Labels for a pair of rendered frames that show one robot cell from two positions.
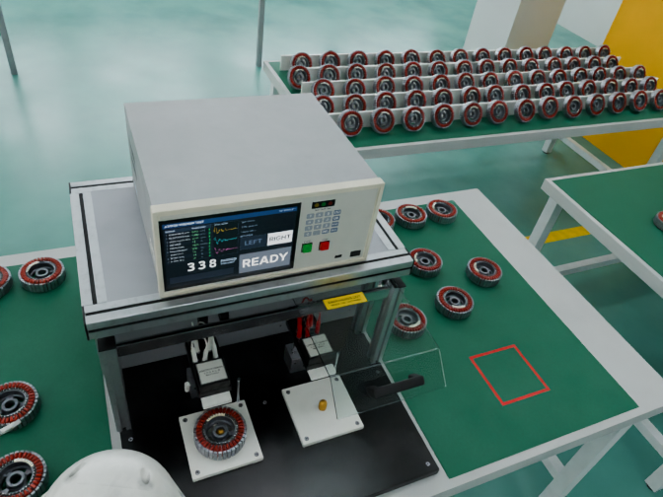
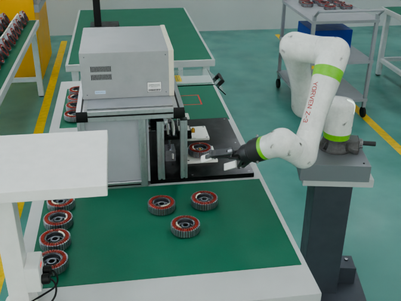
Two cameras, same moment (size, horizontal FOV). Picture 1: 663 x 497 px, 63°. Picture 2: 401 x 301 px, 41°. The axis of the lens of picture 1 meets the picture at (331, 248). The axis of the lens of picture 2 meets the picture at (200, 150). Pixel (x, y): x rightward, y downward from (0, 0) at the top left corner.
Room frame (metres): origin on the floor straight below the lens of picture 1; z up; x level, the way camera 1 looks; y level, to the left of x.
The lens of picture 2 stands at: (-0.21, 2.30, 1.96)
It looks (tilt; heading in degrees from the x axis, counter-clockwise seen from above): 27 degrees down; 291
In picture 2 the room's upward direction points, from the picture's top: 1 degrees clockwise
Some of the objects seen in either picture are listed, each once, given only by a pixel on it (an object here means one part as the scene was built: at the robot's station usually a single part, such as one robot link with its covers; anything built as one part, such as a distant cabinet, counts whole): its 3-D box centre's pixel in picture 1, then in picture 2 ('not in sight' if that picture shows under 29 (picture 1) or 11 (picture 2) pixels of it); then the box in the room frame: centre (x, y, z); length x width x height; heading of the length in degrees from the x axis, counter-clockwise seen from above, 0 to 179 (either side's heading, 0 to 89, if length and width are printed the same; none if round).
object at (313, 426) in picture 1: (322, 408); (193, 133); (0.72, -0.05, 0.78); 0.15 x 0.15 x 0.01; 30
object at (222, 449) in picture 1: (220, 432); (199, 150); (0.60, 0.16, 0.80); 0.11 x 0.11 x 0.04
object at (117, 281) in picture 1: (239, 228); (128, 86); (0.94, 0.22, 1.09); 0.68 x 0.44 x 0.05; 120
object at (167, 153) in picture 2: (204, 379); (169, 152); (0.73, 0.24, 0.80); 0.08 x 0.05 x 0.06; 120
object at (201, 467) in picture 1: (220, 438); (199, 154); (0.60, 0.16, 0.78); 0.15 x 0.15 x 0.01; 30
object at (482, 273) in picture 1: (483, 271); not in sight; (1.33, -0.50, 0.77); 0.11 x 0.11 x 0.04
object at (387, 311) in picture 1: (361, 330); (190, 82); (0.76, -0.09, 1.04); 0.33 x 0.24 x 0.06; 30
